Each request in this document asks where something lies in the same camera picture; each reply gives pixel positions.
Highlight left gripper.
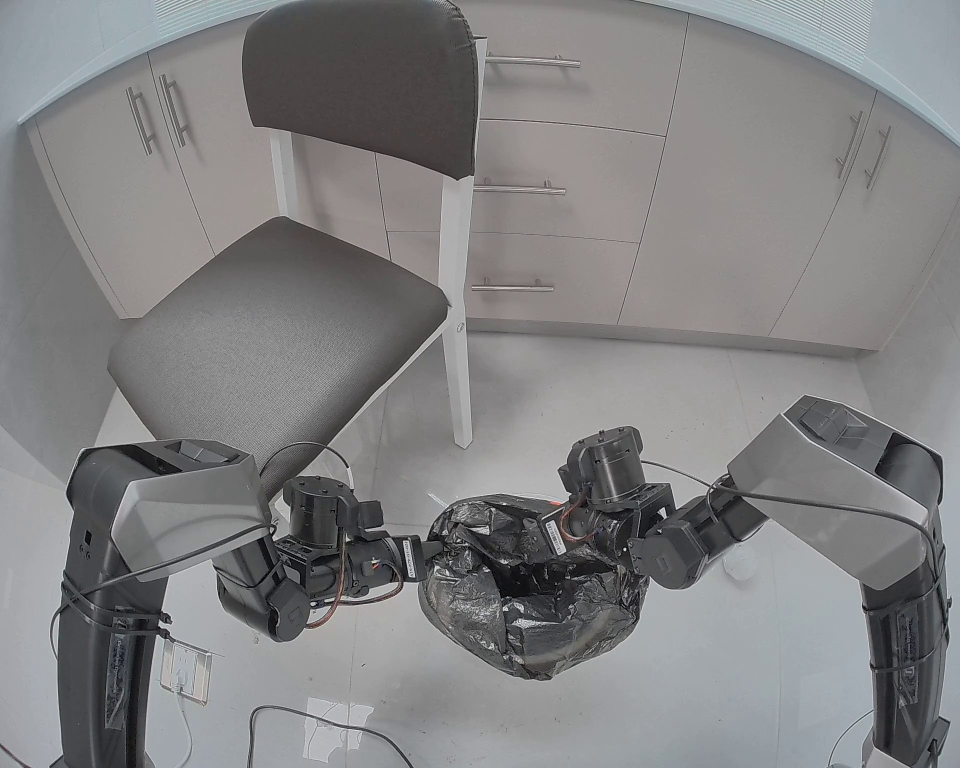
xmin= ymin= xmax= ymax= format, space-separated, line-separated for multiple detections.
xmin=351 ymin=536 xmax=445 ymax=594

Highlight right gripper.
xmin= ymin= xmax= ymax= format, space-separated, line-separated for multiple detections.
xmin=537 ymin=506 xmax=624 ymax=560

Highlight black plastic bag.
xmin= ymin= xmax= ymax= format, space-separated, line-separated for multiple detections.
xmin=416 ymin=491 xmax=648 ymax=682

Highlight beige cabinet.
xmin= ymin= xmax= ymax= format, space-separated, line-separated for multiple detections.
xmin=15 ymin=0 xmax=960 ymax=357

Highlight grey padded white-framed chair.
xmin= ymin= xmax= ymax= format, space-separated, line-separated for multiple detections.
xmin=107 ymin=0 xmax=481 ymax=496

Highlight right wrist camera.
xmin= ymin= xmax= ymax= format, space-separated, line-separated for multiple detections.
xmin=556 ymin=442 xmax=597 ymax=505

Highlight black cable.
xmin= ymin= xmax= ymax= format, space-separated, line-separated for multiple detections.
xmin=249 ymin=703 xmax=414 ymax=768
xmin=643 ymin=459 xmax=942 ymax=575
xmin=51 ymin=442 xmax=354 ymax=639

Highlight white cable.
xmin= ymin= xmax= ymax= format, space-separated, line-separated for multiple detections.
xmin=171 ymin=678 xmax=195 ymax=768

